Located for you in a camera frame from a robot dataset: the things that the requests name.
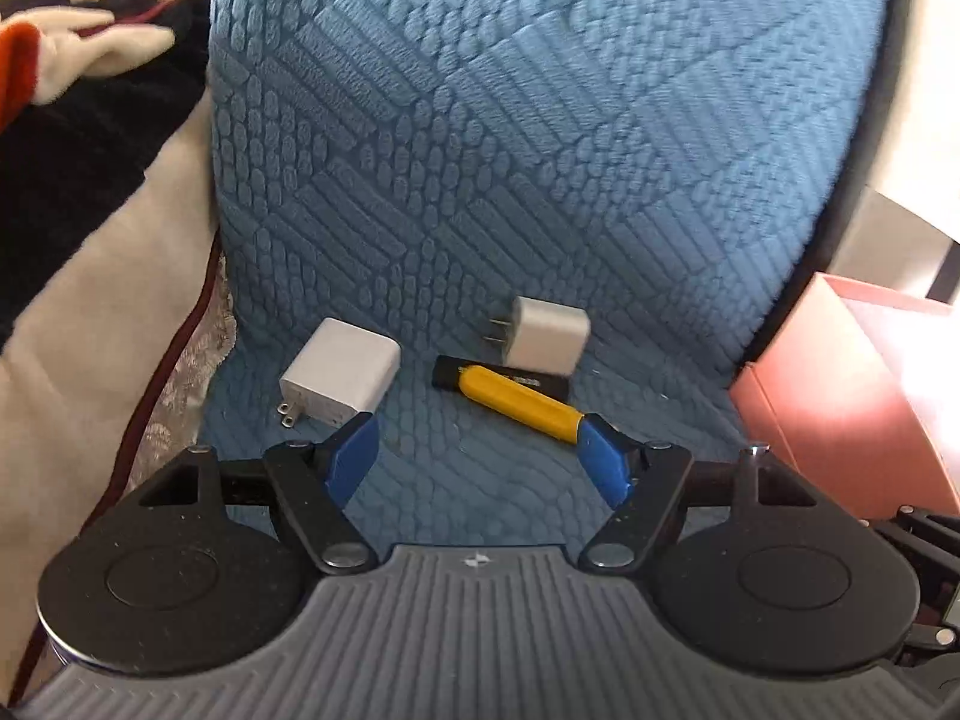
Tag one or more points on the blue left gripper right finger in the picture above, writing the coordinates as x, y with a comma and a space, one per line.
609, 457

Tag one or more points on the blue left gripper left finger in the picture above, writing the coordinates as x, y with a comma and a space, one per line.
348, 456

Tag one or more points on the small white charger plug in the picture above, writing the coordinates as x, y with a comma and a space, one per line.
541, 336

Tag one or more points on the large white charger plug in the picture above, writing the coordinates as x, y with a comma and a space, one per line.
342, 370

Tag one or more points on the black yellow marker pen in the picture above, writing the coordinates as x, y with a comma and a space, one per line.
535, 400

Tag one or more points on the pink storage box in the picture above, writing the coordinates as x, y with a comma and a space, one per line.
858, 392

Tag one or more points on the cream blanket with maroon trim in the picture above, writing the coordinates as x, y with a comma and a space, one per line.
106, 374

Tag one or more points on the blue textured chair cushion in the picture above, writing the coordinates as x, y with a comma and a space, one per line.
414, 166

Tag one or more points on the red black white patterned blanket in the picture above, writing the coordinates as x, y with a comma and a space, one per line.
91, 91

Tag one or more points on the black chair frame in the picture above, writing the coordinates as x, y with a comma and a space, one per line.
863, 154

